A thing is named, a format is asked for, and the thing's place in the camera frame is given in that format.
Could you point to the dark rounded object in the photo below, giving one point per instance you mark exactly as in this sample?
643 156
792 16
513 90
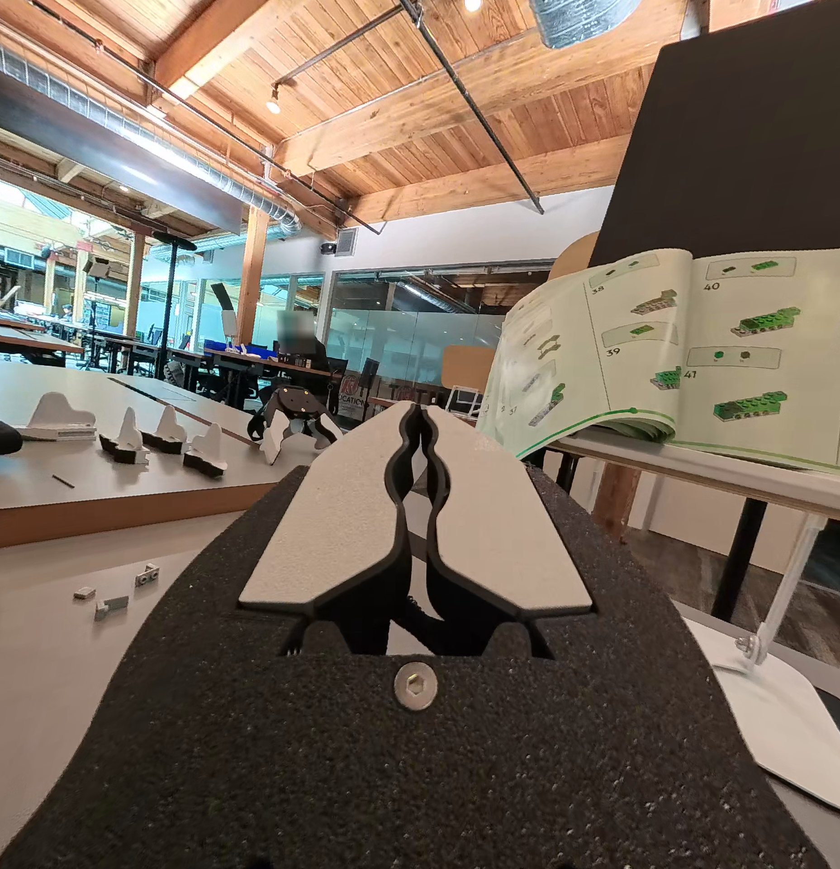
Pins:
0 436

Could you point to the white book stand base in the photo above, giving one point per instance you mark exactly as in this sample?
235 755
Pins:
772 719

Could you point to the light green instruction booklet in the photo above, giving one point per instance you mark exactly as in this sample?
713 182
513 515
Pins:
732 353

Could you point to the black ceiling pipe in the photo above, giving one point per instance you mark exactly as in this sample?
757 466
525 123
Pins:
474 102

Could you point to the white shelf board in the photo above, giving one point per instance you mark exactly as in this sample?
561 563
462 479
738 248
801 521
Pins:
718 475

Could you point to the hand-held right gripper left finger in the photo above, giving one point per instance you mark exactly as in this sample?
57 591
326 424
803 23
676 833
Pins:
338 529

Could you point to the black and white gripper assembly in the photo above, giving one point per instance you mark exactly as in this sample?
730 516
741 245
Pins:
294 407

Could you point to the grey bracket brick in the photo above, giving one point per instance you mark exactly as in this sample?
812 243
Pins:
113 606

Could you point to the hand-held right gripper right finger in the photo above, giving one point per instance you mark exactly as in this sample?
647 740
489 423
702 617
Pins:
508 536

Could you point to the ceiling spot lamp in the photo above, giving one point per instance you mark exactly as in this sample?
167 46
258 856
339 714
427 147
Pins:
274 103

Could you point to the black backing board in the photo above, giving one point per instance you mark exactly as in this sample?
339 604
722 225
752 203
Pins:
752 149

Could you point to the large white wedge-shaped part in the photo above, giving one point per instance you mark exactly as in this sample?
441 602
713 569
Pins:
57 414

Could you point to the black shelf leg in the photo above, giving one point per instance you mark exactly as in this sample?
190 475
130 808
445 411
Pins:
747 557

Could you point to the wall air vent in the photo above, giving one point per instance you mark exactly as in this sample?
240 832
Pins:
346 242

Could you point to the grey two-hole brick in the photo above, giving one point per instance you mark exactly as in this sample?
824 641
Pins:
148 575

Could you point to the grey desk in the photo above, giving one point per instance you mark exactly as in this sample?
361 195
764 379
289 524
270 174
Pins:
53 692

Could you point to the clear stand strut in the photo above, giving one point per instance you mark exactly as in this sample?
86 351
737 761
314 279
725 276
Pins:
789 584

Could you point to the small black pin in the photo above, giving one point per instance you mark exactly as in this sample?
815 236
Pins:
63 480

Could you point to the wood-edged table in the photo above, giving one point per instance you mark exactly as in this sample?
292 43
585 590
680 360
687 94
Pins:
87 489

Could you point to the silver ventilation duct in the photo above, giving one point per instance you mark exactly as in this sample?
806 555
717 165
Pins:
582 20

